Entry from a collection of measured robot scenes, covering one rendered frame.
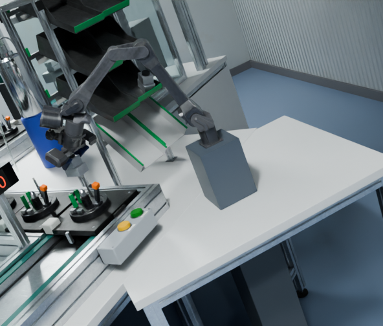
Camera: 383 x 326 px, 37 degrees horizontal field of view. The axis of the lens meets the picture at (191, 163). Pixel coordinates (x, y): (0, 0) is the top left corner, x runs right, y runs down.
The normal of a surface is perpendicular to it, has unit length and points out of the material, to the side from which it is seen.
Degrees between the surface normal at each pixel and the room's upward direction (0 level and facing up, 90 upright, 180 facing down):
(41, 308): 90
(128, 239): 90
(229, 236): 0
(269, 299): 90
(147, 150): 45
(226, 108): 90
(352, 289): 0
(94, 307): 0
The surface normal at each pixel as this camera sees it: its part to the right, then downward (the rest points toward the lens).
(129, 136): 0.26, -0.59
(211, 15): 0.35, 0.26
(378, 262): -0.33, -0.86
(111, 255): -0.48, 0.51
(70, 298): 0.81, -0.05
